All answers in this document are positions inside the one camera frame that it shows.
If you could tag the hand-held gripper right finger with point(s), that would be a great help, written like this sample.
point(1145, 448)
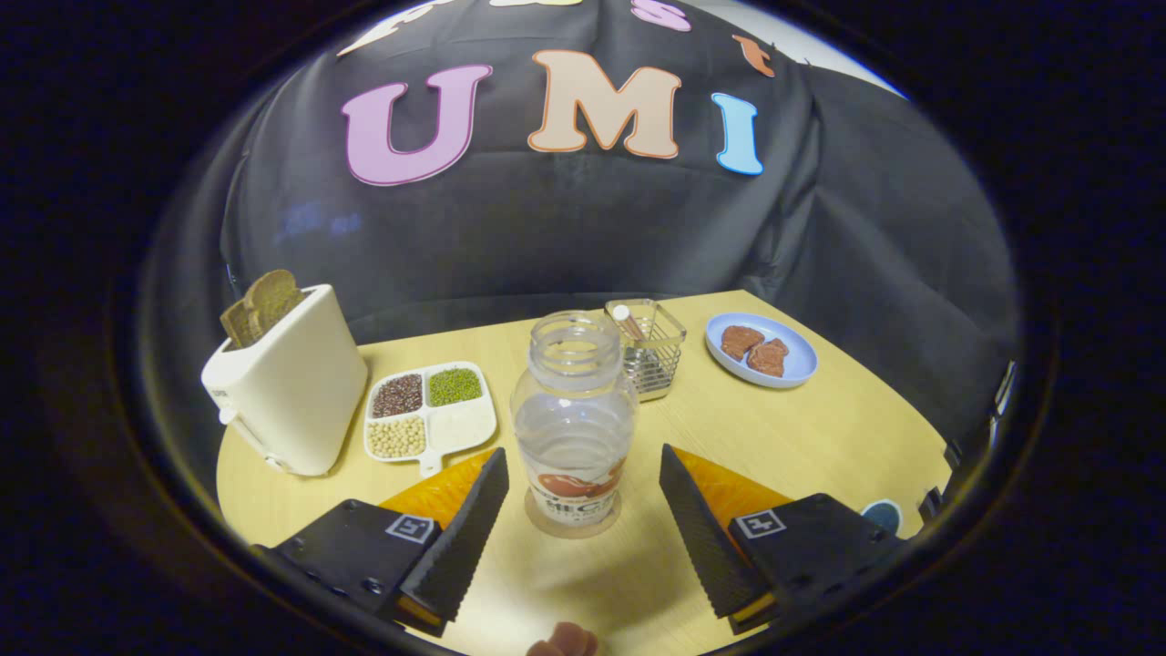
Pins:
point(697, 528)

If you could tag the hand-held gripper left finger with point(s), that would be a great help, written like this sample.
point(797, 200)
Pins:
point(460, 533)

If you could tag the clear plastic juice bottle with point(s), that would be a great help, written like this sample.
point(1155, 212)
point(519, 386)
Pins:
point(574, 428)

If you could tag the white divided tray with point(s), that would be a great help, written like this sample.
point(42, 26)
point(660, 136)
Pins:
point(455, 437)

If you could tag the pile of white rice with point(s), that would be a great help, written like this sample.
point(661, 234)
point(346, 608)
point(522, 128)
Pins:
point(462, 425)

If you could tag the pile of yellow soybeans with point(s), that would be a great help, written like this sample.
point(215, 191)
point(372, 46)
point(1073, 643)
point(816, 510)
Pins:
point(397, 437)

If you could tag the pile of green beans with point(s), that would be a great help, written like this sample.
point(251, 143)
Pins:
point(455, 386)

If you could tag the pile of red beans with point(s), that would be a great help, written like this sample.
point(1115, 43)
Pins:
point(398, 395)

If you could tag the wooden table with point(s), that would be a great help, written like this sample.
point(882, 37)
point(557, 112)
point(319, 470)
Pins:
point(820, 437)

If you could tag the brown meat piece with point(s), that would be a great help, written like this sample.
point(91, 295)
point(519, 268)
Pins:
point(770, 358)
point(740, 341)

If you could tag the small blue round object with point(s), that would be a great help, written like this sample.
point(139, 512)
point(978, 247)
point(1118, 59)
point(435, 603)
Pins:
point(882, 517)

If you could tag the blue plate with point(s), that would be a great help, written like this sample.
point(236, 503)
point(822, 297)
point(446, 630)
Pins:
point(792, 360)

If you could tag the white and pink stick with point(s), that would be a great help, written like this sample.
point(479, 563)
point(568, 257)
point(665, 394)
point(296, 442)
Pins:
point(629, 321)

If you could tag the white toaster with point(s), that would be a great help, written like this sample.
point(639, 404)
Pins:
point(291, 392)

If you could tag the brown bread slice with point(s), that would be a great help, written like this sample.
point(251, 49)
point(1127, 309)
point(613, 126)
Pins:
point(235, 326)
point(273, 296)

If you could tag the black backdrop cloth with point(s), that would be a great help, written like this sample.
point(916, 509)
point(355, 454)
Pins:
point(565, 228)

